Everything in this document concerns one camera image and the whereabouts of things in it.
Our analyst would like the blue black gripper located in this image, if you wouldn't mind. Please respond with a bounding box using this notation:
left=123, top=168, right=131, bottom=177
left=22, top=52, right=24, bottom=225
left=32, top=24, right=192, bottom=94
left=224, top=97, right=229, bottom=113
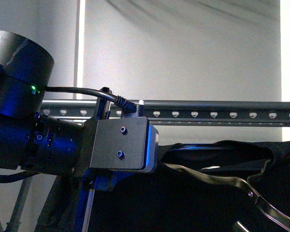
left=73, top=87, right=126, bottom=232

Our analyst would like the black garment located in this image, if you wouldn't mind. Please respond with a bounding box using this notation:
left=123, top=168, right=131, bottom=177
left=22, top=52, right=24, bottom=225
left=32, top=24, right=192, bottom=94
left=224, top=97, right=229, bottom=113
left=88, top=141, right=290, bottom=232

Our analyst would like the dark glossy clothes hanger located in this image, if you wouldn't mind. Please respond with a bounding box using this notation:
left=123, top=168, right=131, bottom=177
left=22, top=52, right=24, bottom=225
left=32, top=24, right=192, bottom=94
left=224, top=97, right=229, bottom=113
left=165, top=163, right=290, bottom=232

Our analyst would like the grey diagonal rack leg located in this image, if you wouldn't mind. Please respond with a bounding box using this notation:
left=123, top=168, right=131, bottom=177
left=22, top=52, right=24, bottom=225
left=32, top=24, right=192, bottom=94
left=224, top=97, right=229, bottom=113
left=5, top=177, right=32, bottom=232

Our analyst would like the black camera cable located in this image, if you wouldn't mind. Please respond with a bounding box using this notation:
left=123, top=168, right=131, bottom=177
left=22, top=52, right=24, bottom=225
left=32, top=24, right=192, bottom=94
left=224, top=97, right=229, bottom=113
left=45, top=86, right=137, bottom=114

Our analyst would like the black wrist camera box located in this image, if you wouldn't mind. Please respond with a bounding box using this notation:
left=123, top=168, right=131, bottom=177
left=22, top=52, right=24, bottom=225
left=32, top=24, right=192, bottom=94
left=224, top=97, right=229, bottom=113
left=90, top=116, right=159, bottom=173

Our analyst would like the dark perforated clothes rail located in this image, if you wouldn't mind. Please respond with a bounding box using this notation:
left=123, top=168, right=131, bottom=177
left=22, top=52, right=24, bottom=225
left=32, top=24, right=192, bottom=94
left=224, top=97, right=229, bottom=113
left=40, top=100, right=290, bottom=127

